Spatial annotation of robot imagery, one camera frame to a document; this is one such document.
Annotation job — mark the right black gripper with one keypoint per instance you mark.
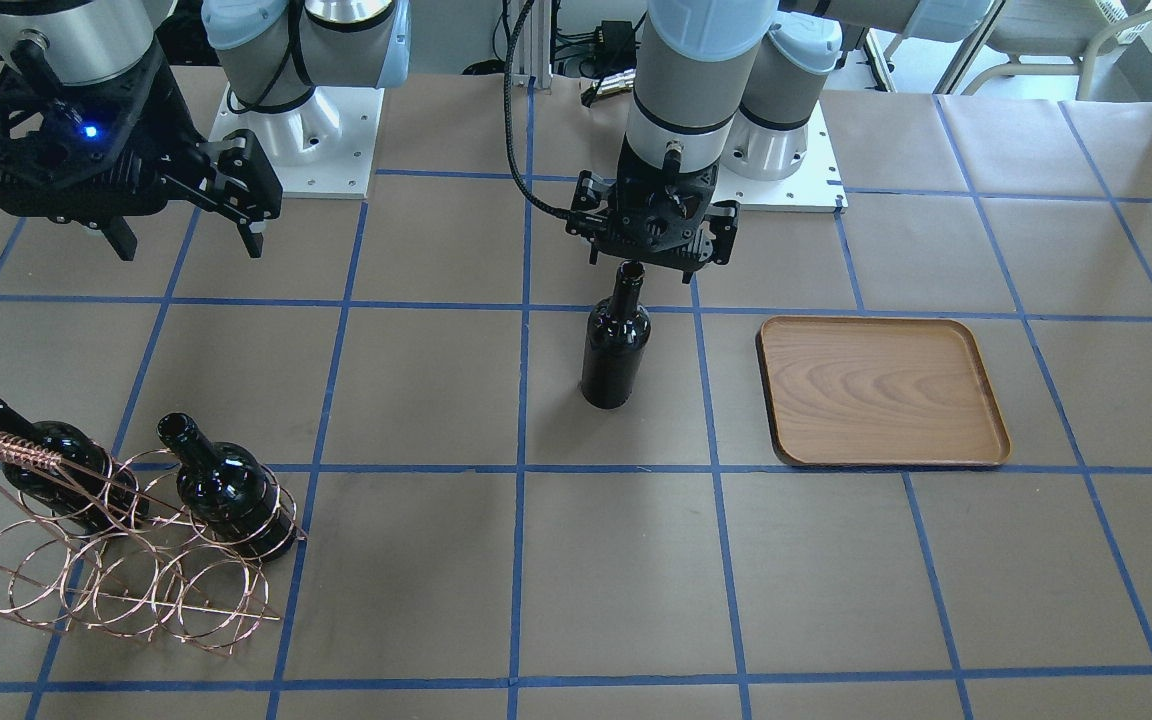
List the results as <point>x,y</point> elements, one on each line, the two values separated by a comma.
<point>173,122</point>

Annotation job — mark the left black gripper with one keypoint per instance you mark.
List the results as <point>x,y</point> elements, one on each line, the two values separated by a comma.
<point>723,224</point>

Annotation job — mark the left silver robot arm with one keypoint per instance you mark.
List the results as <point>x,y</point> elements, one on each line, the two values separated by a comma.
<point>726,86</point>

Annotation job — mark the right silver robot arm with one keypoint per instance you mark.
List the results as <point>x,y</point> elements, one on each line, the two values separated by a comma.
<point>275,53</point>

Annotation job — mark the wooden tray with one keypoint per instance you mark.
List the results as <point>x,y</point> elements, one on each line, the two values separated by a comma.
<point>867,392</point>

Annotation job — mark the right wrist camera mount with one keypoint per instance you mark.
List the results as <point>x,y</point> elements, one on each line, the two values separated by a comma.
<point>99,151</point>

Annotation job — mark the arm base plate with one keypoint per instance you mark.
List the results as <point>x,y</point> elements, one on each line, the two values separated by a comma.
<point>786,180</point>
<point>323,150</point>

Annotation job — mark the copper wire bottle basket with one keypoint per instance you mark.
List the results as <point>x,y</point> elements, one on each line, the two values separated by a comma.
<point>161,577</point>

